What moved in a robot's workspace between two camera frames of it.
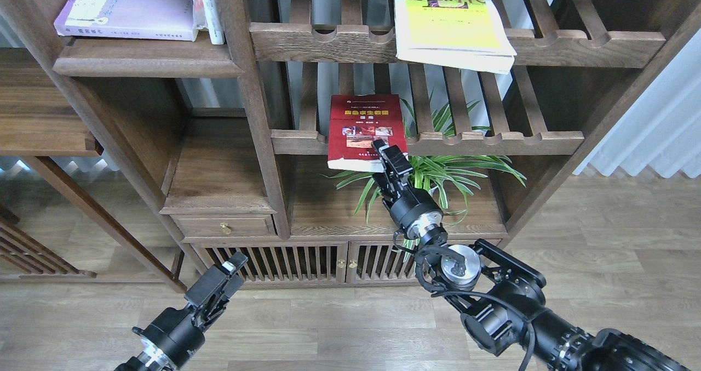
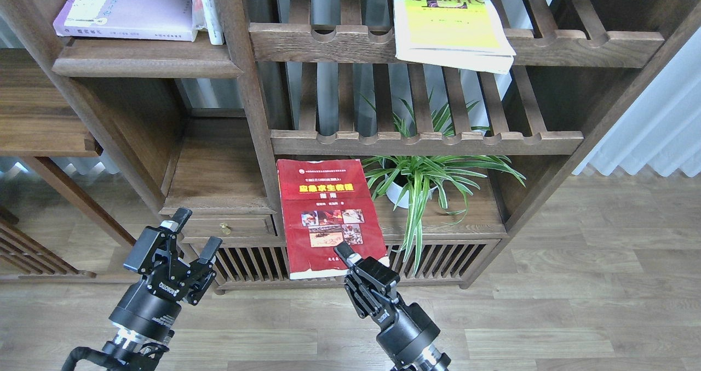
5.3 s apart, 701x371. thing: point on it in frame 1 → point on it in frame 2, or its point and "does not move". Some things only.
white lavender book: x=156 y=9 does not move
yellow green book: x=449 y=21 does not move
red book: x=355 y=122 → x=325 y=204
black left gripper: x=174 y=333 → x=149 y=304
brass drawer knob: x=225 y=228 does not move
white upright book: x=206 y=13 does not move
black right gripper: x=413 y=209 → x=372 y=285
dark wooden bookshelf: x=318 y=130 does not move
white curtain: x=661 y=127 does not move
